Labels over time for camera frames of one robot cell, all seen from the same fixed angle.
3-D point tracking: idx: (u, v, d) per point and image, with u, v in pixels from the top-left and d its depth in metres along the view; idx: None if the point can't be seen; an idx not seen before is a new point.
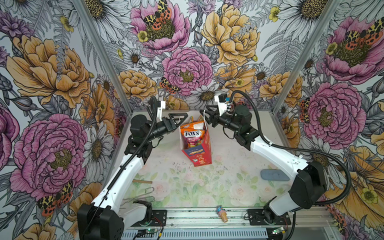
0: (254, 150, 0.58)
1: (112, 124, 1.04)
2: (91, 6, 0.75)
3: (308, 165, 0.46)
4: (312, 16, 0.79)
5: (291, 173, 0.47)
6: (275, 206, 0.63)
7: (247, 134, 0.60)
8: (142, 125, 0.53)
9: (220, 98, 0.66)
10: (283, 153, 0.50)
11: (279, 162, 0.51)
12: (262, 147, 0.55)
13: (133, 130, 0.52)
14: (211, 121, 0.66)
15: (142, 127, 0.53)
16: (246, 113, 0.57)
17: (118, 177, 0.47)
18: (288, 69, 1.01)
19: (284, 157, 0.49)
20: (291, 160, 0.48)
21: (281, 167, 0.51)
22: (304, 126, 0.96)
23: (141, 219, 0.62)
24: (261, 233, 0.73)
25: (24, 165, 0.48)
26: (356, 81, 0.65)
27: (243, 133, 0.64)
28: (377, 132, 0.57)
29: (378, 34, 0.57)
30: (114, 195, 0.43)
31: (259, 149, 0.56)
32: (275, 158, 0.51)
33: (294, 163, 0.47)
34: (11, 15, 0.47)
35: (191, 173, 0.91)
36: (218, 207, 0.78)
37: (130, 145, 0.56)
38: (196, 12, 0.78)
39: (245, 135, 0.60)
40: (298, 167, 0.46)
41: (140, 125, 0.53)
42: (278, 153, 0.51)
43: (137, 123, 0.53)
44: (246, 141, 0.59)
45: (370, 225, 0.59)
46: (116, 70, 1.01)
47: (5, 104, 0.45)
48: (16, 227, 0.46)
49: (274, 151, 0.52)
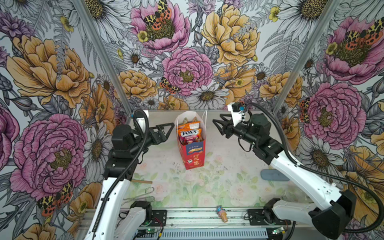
0: (274, 165, 0.52)
1: (112, 124, 1.04)
2: (91, 6, 0.75)
3: (341, 195, 0.41)
4: (311, 16, 0.79)
5: (322, 202, 0.42)
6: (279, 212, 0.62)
7: (268, 147, 0.53)
8: (125, 134, 0.47)
9: (234, 107, 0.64)
10: (312, 177, 0.45)
11: (306, 188, 0.46)
12: (288, 167, 0.48)
13: (115, 141, 0.46)
14: (225, 132, 0.62)
15: (125, 136, 0.47)
16: (264, 122, 0.51)
17: (103, 213, 0.41)
18: (288, 69, 1.01)
19: (313, 183, 0.44)
20: (322, 188, 0.43)
21: (307, 192, 0.46)
22: (304, 126, 0.96)
23: (142, 221, 0.63)
24: (261, 233, 0.73)
25: (24, 165, 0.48)
26: (356, 81, 0.65)
27: (262, 145, 0.57)
28: (377, 132, 0.57)
29: (378, 34, 0.57)
30: (102, 236, 0.38)
31: (283, 168, 0.50)
32: (301, 181, 0.46)
33: (325, 192, 0.42)
34: (11, 15, 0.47)
35: (191, 173, 0.91)
36: (218, 207, 0.78)
37: (109, 163, 0.47)
38: (196, 12, 0.78)
39: (266, 148, 0.52)
40: (330, 198, 0.41)
41: (123, 134, 0.47)
42: (306, 177, 0.45)
43: (119, 133, 0.48)
44: (266, 154, 0.52)
45: (370, 225, 0.59)
46: (116, 70, 1.01)
47: (5, 104, 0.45)
48: (16, 227, 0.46)
49: (301, 174, 0.46)
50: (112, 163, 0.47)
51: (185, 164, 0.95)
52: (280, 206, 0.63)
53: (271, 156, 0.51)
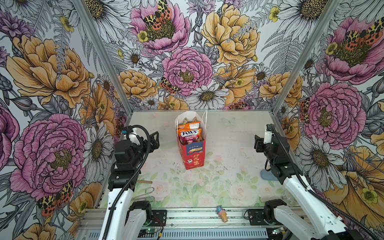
0: (287, 186, 0.55)
1: (112, 124, 1.04)
2: (91, 6, 0.75)
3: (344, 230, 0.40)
4: (311, 16, 0.79)
5: (321, 230, 0.43)
6: (279, 214, 0.62)
7: (284, 168, 0.56)
8: (127, 148, 0.52)
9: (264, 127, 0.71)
10: (319, 204, 0.46)
11: (311, 214, 0.46)
12: (298, 190, 0.50)
13: (118, 155, 0.51)
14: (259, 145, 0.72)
15: (127, 149, 0.52)
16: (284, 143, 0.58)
17: (111, 221, 0.43)
18: (288, 69, 1.01)
19: (317, 209, 0.45)
20: (325, 217, 0.43)
21: (311, 218, 0.46)
22: (304, 126, 0.96)
23: (143, 222, 0.63)
24: (261, 233, 0.73)
25: (24, 165, 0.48)
26: (356, 81, 0.65)
27: (280, 165, 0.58)
28: (377, 132, 0.57)
29: (378, 34, 0.57)
30: None
31: (293, 189, 0.52)
32: (306, 204, 0.48)
33: (327, 222, 0.42)
34: (11, 15, 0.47)
35: (191, 173, 0.91)
36: (218, 207, 0.78)
37: (113, 176, 0.51)
38: (196, 12, 0.78)
39: (282, 168, 0.57)
40: (330, 228, 0.41)
41: (125, 148, 0.52)
42: (312, 202, 0.46)
43: (121, 148, 0.52)
44: (281, 173, 0.57)
45: (370, 225, 0.59)
46: (116, 70, 1.01)
47: (5, 104, 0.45)
48: (16, 227, 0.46)
49: (310, 201, 0.47)
50: (116, 176, 0.51)
51: (185, 164, 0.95)
52: (285, 215, 0.60)
53: (285, 176, 0.55)
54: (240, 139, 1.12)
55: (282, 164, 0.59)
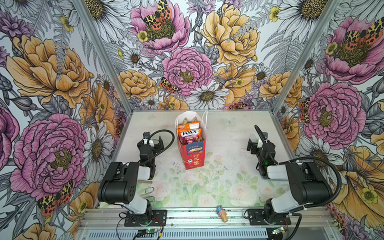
0: (270, 176, 0.68)
1: (112, 124, 1.04)
2: (91, 5, 0.75)
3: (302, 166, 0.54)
4: (312, 16, 0.79)
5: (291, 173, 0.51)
6: (276, 203, 0.64)
7: (266, 167, 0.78)
8: (148, 151, 0.72)
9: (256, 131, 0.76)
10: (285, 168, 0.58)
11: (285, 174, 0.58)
12: (275, 169, 0.66)
13: (142, 155, 0.71)
14: (250, 147, 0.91)
15: (148, 152, 0.72)
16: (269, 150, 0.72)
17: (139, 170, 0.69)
18: (287, 69, 1.02)
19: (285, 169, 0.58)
20: None
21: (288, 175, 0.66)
22: (304, 126, 0.96)
23: (142, 213, 0.63)
24: (261, 233, 0.73)
25: (24, 165, 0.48)
26: (356, 81, 0.65)
27: (264, 166, 0.76)
28: (377, 133, 0.57)
29: (378, 34, 0.57)
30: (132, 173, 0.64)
31: (273, 172, 0.66)
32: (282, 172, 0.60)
33: None
34: (11, 15, 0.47)
35: (191, 173, 0.91)
36: (218, 207, 0.78)
37: None
38: (196, 12, 0.78)
39: (265, 167, 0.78)
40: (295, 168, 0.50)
41: (147, 151, 0.72)
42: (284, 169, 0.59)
43: (144, 150, 0.73)
44: (264, 173, 0.72)
45: (370, 225, 0.59)
46: (116, 70, 1.01)
47: (5, 104, 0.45)
48: (16, 227, 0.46)
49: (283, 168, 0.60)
50: None
51: (186, 164, 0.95)
52: (277, 199, 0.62)
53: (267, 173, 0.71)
54: (240, 139, 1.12)
55: (266, 165, 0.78)
